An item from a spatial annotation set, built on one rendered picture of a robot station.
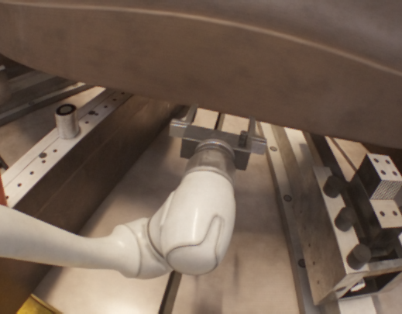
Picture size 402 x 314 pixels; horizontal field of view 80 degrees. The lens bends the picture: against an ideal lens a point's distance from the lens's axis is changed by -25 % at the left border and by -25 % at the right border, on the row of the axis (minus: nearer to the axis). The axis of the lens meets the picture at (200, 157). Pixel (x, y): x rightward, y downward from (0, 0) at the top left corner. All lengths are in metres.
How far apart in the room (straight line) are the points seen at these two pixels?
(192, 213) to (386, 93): 0.68
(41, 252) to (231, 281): 0.84
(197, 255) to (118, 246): 0.16
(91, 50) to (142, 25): 0.20
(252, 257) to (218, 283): 0.18
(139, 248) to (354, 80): 0.66
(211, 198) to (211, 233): 0.06
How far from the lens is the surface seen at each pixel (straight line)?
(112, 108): 1.14
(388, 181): 0.92
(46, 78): 2.06
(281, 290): 1.15
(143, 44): 0.81
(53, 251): 0.40
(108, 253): 0.50
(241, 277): 1.13
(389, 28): 1.01
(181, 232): 0.41
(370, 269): 0.88
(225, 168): 0.51
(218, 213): 0.43
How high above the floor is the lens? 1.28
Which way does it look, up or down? 39 degrees down
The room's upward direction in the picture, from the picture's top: 10 degrees clockwise
